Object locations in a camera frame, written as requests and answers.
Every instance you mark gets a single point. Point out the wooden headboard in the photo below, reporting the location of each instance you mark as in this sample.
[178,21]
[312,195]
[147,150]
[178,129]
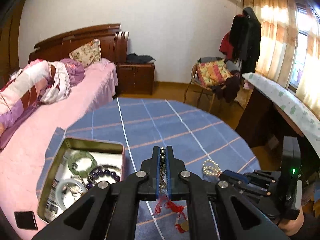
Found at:
[113,42]

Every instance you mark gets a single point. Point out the floral pillow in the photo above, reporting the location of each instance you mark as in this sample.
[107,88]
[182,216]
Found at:
[87,54]

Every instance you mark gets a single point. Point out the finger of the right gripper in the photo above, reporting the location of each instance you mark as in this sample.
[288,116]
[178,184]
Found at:
[255,191]
[251,177]

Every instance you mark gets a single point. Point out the right hand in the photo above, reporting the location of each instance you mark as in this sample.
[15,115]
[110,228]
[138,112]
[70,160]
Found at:
[291,227]

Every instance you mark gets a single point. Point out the dark clothes on nightstand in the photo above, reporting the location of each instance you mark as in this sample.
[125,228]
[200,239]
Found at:
[139,59]

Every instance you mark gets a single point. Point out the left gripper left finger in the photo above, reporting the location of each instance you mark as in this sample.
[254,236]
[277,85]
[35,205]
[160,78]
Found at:
[108,211]

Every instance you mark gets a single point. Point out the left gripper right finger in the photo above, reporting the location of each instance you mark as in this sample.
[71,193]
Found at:
[216,210]

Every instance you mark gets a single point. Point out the blue plaid tablecloth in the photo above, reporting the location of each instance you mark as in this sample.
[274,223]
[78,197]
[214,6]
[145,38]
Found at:
[141,124]

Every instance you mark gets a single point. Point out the chair with colourful cushion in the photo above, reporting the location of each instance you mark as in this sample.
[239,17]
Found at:
[217,78]

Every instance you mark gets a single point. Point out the purple folded garment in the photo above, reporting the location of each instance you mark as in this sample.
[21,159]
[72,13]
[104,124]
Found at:
[75,71]

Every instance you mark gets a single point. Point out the printed paper liner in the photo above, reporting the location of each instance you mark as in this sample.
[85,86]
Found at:
[78,172]

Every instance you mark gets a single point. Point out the striped patchwork quilt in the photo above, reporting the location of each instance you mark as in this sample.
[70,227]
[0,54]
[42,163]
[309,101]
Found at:
[23,90]

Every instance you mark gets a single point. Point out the pale blue jade bangle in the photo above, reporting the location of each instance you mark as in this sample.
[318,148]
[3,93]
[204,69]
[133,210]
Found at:
[62,192]

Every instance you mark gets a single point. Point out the white patterned garment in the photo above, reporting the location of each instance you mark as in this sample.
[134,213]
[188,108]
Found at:
[61,88]

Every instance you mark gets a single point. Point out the wooden wardrobe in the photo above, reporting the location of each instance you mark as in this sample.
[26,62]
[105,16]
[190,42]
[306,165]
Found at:
[9,43]

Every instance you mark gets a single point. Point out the gold tin box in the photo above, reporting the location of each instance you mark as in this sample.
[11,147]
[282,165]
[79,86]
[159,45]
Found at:
[54,154]

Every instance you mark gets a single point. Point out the hanging dark coats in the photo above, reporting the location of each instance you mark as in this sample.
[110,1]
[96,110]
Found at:
[243,40]

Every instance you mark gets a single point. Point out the wooden nightstand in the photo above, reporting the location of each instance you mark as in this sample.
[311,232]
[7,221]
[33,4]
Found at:
[135,78]

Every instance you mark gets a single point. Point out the pink bed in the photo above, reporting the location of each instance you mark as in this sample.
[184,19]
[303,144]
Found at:
[22,160]

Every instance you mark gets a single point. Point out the black smartphone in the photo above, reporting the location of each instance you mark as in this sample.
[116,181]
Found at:
[25,220]

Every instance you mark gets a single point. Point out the silver wristwatch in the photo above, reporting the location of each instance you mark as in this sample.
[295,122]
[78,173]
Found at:
[76,188]

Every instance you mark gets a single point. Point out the desk with patterned cover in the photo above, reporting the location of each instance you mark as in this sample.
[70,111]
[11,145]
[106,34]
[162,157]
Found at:
[259,118]

